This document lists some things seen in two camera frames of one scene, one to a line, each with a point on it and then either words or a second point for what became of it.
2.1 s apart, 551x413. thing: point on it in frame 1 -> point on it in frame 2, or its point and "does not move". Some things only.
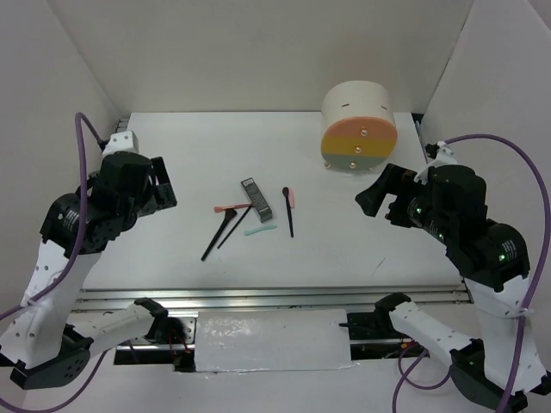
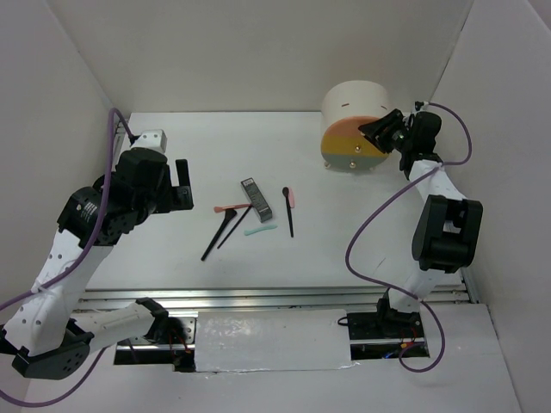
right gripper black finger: (393, 180) -> (383, 127)
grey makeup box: (256, 200) does not move
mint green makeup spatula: (259, 229) does not move
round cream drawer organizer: (359, 127) does not move
